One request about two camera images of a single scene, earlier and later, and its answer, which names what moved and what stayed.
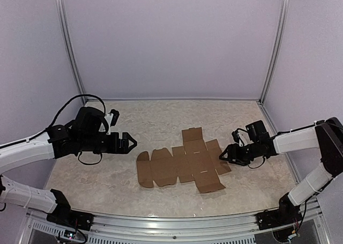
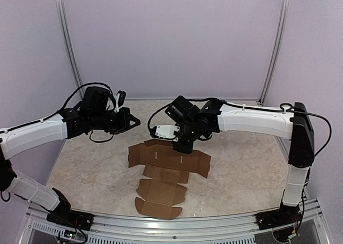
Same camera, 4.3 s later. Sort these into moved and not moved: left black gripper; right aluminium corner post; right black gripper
Moved: right black gripper; left black gripper
Not moved: right aluminium corner post
